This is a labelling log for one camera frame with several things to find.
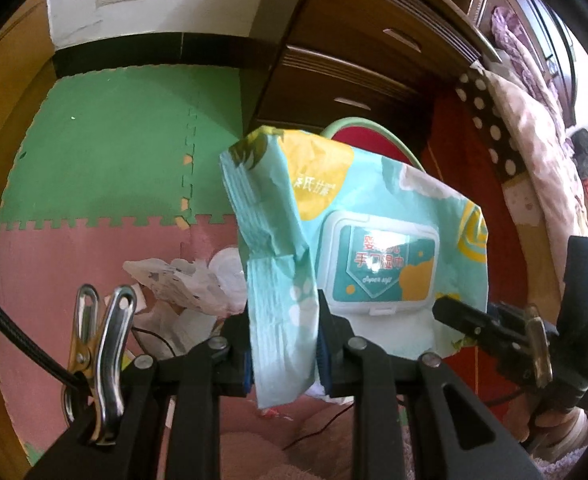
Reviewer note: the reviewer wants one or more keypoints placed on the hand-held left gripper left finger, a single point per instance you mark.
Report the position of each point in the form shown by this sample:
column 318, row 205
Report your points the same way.
column 247, row 370

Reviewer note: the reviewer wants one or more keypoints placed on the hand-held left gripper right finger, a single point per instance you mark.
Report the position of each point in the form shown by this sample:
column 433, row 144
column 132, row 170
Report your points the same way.
column 324, row 367

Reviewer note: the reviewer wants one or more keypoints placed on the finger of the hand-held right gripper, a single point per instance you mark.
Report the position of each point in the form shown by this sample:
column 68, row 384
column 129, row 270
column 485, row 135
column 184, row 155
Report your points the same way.
column 474, row 322

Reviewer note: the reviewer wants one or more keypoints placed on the pink translucent packet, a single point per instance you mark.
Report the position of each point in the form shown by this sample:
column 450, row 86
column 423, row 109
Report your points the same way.
column 184, row 330

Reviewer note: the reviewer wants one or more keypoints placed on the white printed plastic bag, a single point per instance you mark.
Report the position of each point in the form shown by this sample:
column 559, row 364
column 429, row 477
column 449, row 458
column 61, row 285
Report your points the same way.
column 174, row 280

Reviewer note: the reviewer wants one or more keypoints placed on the teal wet wipes pack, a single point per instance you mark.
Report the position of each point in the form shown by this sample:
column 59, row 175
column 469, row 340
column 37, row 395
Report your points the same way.
column 374, row 255

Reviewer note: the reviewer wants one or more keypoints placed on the red bin with green rim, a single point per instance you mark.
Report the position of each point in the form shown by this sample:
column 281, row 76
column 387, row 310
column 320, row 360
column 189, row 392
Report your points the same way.
column 364, row 135

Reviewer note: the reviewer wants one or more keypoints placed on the silver metal spring clip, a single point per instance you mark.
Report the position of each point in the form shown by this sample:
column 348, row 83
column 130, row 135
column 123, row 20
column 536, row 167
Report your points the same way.
column 109, row 360
column 539, row 355

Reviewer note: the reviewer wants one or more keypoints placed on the white rolled tissue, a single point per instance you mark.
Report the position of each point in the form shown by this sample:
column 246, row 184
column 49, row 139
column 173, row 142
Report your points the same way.
column 229, row 270

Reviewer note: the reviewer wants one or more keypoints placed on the dark cloth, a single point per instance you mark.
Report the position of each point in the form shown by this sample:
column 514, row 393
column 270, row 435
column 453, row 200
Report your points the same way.
column 585, row 152

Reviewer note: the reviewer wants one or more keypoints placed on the pale pink floral quilt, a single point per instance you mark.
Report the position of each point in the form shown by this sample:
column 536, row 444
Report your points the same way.
column 539, row 160

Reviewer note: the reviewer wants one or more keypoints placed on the red bedspread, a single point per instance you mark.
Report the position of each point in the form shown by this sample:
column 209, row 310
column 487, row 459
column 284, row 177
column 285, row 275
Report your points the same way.
column 464, row 160

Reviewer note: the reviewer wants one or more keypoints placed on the brown polka dot cloth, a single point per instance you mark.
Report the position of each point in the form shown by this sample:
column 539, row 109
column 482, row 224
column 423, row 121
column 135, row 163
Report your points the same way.
column 489, row 120

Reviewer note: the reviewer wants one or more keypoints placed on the green foam mat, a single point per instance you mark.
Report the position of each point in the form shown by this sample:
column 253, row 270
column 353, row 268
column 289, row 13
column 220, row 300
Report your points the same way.
column 114, row 150

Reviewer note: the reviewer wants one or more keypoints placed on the purple floral blanket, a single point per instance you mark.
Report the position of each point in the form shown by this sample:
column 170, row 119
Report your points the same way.
column 524, row 45

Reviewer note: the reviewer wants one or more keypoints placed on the dark wooden nightstand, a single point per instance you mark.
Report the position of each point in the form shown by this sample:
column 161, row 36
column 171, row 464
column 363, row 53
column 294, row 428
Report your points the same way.
column 349, row 35

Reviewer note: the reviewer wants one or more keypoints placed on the light wooden wardrobe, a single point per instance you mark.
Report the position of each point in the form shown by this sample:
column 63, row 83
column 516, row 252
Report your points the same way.
column 4, row 110

